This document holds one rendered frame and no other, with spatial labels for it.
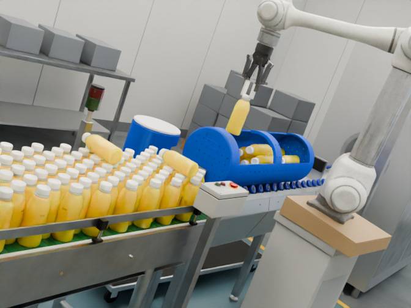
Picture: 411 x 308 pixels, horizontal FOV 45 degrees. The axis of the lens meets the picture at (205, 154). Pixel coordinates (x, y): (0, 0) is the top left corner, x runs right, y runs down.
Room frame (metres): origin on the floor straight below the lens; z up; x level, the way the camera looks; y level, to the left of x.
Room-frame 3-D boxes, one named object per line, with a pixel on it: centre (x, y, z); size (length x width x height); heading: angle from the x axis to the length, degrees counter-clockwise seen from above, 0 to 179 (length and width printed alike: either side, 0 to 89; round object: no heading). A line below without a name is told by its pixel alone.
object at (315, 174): (3.28, -0.73, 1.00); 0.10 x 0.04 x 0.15; 56
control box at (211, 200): (1.85, -0.12, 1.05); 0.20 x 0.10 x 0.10; 146
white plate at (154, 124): (2.76, 0.31, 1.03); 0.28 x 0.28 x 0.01
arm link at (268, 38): (2.18, -0.08, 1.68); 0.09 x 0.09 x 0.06
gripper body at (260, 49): (2.18, -0.08, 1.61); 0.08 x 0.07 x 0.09; 56
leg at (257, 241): (3.09, -0.52, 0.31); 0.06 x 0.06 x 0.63; 56
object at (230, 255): (3.21, -0.05, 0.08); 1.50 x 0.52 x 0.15; 140
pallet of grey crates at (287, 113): (6.39, -0.38, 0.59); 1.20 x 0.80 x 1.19; 50
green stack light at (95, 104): (2.06, 0.52, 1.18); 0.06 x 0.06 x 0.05
